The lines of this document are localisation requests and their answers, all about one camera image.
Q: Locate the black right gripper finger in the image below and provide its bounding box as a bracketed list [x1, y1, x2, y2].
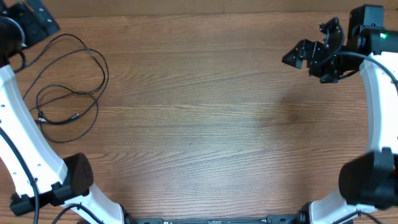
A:
[282, 51, 308, 69]
[289, 39, 316, 59]

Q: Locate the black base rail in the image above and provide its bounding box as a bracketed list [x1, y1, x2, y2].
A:
[124, 202, 354, 224]

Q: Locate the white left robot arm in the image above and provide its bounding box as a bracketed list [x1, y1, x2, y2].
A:
[1, 1, 132, 223]

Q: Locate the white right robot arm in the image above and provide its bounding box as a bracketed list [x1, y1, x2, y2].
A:
[281, 4, 397, 223]

